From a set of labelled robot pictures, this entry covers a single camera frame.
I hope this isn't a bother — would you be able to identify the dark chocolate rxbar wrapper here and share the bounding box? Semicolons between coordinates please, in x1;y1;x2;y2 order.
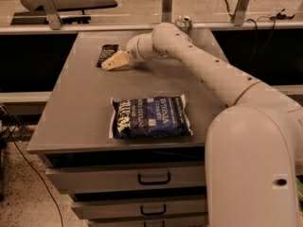
97;44;118;67

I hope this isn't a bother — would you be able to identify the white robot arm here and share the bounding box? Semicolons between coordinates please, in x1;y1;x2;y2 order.
101;23;303;227

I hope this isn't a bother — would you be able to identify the blue potato chip bag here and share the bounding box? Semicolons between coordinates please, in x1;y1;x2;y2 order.
109;95;193;140

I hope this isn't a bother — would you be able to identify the white green soda can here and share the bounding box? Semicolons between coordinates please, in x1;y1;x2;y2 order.
174;15;192;36

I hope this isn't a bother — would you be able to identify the grey drawer cabinet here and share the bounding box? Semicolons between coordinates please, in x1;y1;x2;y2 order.
27;32;224;227

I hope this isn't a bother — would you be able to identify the grey horizontal railing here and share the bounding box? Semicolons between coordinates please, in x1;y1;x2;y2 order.
0;20;303;35

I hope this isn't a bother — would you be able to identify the top grey drawer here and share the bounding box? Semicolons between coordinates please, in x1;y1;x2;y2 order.
46;161;205;194

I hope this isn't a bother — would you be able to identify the grey drawer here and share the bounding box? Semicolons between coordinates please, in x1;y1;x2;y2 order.
46;161;205;194
88;216;208;227
71;195;207;219

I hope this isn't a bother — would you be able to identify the middle grey drawer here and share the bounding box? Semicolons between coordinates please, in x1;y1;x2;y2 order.
71;195;207;219

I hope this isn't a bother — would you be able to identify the bottom grey drawer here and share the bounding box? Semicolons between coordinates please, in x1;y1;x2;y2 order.
88;216;208;227

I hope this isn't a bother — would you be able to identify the middle metal bracket post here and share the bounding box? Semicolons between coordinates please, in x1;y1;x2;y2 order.
161;0;172;23

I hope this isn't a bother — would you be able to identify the metal bracket post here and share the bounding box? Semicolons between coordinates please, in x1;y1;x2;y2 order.
161;0;172;23
231;0;250;26
39;0;62;30

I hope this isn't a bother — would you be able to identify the left metal bracket post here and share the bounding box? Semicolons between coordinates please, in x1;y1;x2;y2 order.
39;0;62;30

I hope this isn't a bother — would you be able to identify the black cable at railing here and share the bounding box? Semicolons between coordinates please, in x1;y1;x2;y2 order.
221;0;296;78

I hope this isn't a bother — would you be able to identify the right metal bracket post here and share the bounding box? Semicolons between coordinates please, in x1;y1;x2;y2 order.
231;0;250;26

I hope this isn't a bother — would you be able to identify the black floor cable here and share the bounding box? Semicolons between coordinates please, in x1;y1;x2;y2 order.
0;104;65;227

